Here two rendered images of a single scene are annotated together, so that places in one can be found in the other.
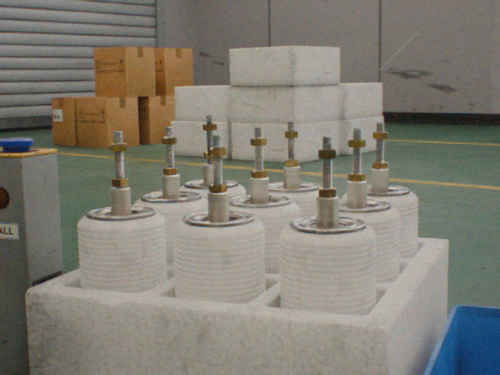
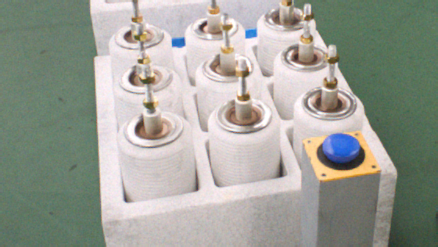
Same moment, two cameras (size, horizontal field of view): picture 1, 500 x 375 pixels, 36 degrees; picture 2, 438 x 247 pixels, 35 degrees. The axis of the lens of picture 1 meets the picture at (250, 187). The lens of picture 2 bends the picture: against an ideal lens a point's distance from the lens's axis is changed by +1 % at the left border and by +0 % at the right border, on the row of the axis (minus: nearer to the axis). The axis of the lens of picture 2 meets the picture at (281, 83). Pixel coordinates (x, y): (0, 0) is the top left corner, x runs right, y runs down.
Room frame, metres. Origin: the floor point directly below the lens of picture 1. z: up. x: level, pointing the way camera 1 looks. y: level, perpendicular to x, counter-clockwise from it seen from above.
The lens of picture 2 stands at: (1.33, 0.71, 0.81)
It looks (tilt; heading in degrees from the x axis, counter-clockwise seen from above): 35 degrees down; 234
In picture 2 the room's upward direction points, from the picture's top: straight up
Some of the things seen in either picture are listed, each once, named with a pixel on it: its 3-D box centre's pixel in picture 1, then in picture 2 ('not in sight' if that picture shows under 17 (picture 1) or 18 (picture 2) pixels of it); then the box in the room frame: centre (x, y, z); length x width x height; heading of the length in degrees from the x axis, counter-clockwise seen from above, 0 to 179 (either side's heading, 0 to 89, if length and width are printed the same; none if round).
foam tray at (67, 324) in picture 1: (261, 332); (231, 152); (0.89, -0.01, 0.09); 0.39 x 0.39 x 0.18; 68
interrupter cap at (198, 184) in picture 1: (210, 184); (153, 129); (1.05, 0.05, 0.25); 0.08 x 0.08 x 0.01
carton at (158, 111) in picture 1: (147, 118); not in sight; (4.95, 0.65, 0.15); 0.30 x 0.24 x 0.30; 51
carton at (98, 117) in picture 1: (108, 121); not in sight; (4.69, 0.87, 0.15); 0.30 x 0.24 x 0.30; 49
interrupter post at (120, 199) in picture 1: (120, 202); (329, 95); (0.83, 0.14, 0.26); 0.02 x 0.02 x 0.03
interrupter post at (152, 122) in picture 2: (210, 175); (152, 120); (1.05, 0.05, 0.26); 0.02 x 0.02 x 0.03
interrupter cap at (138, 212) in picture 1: (121, 213); (328, 103); (0.83, 0.14, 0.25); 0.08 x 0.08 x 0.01
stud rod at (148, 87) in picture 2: (210, 142); (148, 91); (1.05, 0.05, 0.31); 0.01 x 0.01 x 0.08; 29
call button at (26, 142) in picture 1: (16, 146); (341, 150); (0.93, 0.29, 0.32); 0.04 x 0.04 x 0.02
